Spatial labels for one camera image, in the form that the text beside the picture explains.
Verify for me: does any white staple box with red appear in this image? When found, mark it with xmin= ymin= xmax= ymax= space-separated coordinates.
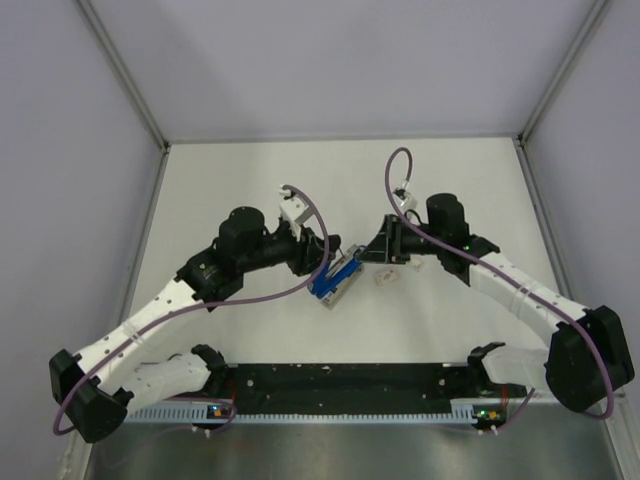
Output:
xmin=374 ymin=268 xmax=399 ymax=287

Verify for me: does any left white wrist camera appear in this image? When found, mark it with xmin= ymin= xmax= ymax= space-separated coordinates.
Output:
xmin=279 ymin=185 xmax=313 ymax=241

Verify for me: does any grey slotted cable duct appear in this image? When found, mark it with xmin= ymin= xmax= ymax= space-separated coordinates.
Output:
xmin=125 ymin=401 xmax=478 ymax=425

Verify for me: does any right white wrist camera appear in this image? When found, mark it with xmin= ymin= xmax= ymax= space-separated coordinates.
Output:
xmin=392 ymin=188 xmax=417 ymax=214

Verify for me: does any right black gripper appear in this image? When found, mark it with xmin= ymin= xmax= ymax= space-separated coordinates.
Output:
xmin=356 ymin=215 xmax=445 ymax=265

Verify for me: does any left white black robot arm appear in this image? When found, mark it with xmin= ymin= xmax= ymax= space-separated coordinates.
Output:
xmin=48 ymin=205 xmax=342 ymax=444

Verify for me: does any grey stapler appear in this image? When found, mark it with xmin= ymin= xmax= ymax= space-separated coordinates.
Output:
xmin=319 ymin=244 xmax=364 ymax=309

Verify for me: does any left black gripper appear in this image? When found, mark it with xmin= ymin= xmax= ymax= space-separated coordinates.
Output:
xmin=239 ymin=221 xmax=335 ymax=277

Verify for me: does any left aluminium frame post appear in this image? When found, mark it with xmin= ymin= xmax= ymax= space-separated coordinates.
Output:
xmin=72 ymin=0 xmax=170 ymax=151

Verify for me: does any blue stapler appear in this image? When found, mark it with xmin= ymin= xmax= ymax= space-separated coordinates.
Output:
xmin=309 ymin=257 xmax=362 ymax=299

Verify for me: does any right aluminium frame post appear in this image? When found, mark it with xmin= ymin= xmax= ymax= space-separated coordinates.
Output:
xmin=516 ymin=0 xmax=614 ymax=148

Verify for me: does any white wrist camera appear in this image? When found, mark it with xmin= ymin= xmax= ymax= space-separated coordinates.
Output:
xmin=279 ymin=185 xmax=313 ymax=241
xmin=392 ymin=188 xmax=417 ymax=214

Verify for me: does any aluminium frame post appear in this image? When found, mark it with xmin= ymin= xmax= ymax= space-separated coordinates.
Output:
xmin=72 ymin=0 xmax=170 ymax=151
xmin=516 ymin=0 xmax=614 ymax=148

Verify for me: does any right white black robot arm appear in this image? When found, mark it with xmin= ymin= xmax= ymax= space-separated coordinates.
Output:
xmin=358 ymin=193 xmax=635 ymax=413

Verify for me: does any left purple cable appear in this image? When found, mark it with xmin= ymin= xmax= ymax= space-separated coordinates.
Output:
xmin=52 ymin=185 xmax=331 ymax=436

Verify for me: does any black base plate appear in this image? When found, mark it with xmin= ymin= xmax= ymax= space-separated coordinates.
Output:
xmin=203 ymin=363 xmax=506 ymax=414

